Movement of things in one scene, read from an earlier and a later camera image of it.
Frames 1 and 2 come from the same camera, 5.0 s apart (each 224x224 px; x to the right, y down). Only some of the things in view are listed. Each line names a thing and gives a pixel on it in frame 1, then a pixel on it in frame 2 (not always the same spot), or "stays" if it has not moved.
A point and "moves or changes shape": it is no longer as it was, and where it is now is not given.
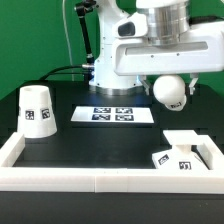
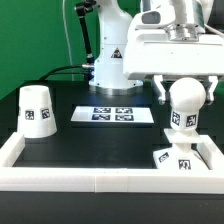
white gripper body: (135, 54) stays
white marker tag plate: (115, 114) stays
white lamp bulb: (169, 90) moves or changes shape
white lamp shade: (35, 113) stays
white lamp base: (180, 157) stays
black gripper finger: (143, 79) -> (158, 81)
